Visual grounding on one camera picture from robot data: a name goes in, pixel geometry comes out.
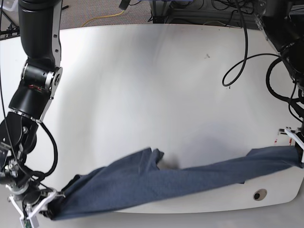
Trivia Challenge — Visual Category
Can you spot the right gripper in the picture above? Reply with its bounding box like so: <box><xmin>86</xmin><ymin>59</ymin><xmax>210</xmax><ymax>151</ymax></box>
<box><xmin>0</xmin><ymin>156</ymin><xmax>57</xmax><ymax>219</ymax></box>

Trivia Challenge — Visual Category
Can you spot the dark blue T-shirt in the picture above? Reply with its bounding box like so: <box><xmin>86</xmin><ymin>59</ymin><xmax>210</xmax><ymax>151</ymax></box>
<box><xmin>51</xmin><ymin>146</ymin><xmax>303</xmax><ymax>220</ymax></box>

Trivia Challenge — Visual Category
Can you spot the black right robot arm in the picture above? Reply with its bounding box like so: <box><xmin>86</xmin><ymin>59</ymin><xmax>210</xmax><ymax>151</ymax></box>
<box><xmin>0</xmin><ymin>0</ymin><xmax>63</xmax><ymax>222</ymax></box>

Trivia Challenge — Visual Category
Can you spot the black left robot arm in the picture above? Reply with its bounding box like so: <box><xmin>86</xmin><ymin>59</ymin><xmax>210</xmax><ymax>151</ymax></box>
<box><xmin>254</xmin><ymin>0</ymin><xmax>304</xmax><ymax>166</ymax></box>

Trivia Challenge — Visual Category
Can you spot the red tape rectangle marking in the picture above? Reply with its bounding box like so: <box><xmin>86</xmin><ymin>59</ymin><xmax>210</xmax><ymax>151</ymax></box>
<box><xmin>274</xmin><ymin>131</ymin><xmax>292</xmax><ymax>146</ymax></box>

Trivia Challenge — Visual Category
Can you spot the black tripod stand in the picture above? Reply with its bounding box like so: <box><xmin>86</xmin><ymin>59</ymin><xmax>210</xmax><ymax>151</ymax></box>
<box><xmin>0</xmin><ymin>11</ymin><xmax>20</xmax><ymax>41</ymax></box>

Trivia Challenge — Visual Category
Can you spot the black box under table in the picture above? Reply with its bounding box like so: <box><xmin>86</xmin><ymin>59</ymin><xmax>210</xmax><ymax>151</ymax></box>
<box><xmin>152</xmin><ymin>16</ymin><xmax>171</xmax><ymax>24</ymax></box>

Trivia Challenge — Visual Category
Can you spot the clear plastic storage box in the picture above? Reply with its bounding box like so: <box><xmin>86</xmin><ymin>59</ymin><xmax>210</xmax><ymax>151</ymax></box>
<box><xmin>0</xmin><ymin>0</ymin><xmax>18</xmax><ymax>12</ymax></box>

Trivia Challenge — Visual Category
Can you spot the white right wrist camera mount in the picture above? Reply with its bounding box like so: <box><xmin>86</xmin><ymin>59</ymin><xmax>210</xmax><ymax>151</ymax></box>
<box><xmin>8</xmin><ymin>188</ymin><xmax>65</xmax><ymax>228</ymax></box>

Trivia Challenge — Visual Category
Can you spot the right table cable grommet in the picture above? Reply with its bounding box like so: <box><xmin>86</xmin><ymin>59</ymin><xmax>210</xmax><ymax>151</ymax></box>
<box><xmin>253</xmin><ymin>189</ymin><xmax>267</xmax><ymax>201</ymax></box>

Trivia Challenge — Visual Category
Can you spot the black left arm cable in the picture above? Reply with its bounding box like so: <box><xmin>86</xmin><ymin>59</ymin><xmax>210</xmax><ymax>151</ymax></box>
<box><xmin>222</xmin><ymin>0</ymin><xmax>282</xmax><ymax>86</ymax></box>

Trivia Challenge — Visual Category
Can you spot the yellow cable on floor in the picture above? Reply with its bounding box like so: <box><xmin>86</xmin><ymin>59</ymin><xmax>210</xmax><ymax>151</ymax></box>
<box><xmin>82</xmin><ymin>8</ymin><xmax>124</xmax><ymax>28</ymax></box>

